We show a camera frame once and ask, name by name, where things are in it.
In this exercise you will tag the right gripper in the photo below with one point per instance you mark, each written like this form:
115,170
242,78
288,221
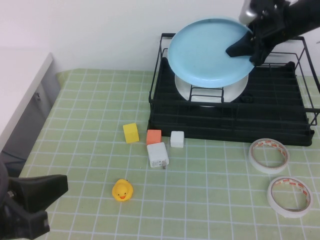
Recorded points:
268,22

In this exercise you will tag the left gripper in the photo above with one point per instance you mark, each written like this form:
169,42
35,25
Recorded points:
4,190

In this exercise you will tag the light blue plate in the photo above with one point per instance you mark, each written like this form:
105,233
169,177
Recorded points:
200,55

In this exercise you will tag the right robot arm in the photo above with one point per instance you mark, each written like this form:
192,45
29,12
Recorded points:
302,17

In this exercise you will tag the white plate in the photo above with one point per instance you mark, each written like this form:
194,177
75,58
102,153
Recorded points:
183,90

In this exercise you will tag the yellow rubber duck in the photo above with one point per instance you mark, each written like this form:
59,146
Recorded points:
121,191

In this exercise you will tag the white foam cube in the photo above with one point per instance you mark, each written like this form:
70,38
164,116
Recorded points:
177,139

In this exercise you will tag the white tape roll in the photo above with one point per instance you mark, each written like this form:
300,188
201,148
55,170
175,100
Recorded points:
268,169
287,214

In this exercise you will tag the yellow foam cube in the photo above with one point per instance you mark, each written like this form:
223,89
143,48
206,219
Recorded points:
131,135

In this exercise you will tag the orange foam cube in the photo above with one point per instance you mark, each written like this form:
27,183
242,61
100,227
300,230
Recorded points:
153,137

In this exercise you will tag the white side table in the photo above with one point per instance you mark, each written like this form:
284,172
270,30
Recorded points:
20,75

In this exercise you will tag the white power adapter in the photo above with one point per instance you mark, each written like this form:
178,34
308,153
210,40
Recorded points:
157,155

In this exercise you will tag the green checkered tablecloth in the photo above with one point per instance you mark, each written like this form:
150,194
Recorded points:
212,212

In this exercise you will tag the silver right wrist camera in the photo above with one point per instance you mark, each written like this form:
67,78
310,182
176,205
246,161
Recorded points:
246,12

